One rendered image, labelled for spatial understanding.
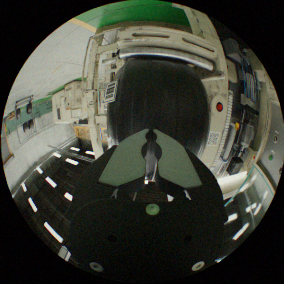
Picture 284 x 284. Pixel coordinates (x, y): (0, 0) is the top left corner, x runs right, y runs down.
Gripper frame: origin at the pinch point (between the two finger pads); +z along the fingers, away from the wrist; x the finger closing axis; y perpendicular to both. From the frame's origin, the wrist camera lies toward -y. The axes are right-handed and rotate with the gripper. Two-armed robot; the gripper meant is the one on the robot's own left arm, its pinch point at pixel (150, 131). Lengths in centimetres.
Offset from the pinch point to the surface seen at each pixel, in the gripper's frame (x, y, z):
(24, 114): -1081, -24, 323
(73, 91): -321, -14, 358
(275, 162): 63, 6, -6
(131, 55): -6.3, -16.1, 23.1
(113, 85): -8.8, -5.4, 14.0
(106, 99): -10.2, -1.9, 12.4
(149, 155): 0.3, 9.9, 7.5
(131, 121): -3.6, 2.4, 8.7
